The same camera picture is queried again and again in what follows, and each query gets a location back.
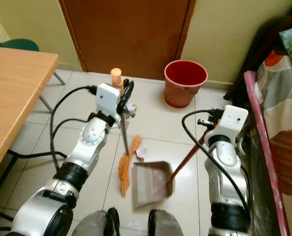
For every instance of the black metal table leg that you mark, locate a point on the black metal table leg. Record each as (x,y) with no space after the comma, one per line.
(33,153)

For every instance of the grey left robot leg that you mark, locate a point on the grey left robot leg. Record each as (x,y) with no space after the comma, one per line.
(99,223)

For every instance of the pink bed frame rail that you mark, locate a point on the pink bed frame rail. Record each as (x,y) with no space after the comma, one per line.
(266,142)

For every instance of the patterned grey orange blanket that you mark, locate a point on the patterned grey orange blanket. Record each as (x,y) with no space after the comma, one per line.
(283,98)

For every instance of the grey robot leg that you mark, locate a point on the grey robot leg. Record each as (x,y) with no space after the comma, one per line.
(99,223)
(165,223)

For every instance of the green chair with grey legs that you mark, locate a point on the green chair with grey legs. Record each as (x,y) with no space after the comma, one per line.
(20,44)

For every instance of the orange broom with grey pole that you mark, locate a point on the orange broom with grey pole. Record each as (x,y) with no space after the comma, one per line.
(124,172)

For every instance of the white paper scrap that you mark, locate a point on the white paper scrap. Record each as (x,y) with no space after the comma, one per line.
(141,153)

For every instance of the red plastic bucket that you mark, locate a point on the red plastic bucket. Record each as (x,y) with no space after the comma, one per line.
(183,93)

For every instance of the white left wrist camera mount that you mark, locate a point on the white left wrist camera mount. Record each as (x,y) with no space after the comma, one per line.
(106,97)

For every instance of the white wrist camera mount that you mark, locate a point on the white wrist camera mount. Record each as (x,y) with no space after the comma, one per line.
(106,97)
(234,118)

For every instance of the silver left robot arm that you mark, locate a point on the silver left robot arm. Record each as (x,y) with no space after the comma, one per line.
(89,142)

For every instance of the grey right robot leg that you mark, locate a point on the grey right robot leg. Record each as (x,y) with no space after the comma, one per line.
(165,223)

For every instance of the brown wooden door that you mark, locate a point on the brown wooden door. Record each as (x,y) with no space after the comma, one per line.
(126,34)

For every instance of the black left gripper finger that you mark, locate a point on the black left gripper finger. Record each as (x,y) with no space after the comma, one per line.
(129,91)

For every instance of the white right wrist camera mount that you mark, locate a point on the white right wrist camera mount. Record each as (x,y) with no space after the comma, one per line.
(234,118)

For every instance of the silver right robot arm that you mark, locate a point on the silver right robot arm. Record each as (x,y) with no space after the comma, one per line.
(227,167)

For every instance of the black cloth on bed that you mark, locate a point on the black cloth on bed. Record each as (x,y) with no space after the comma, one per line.
(261,44)

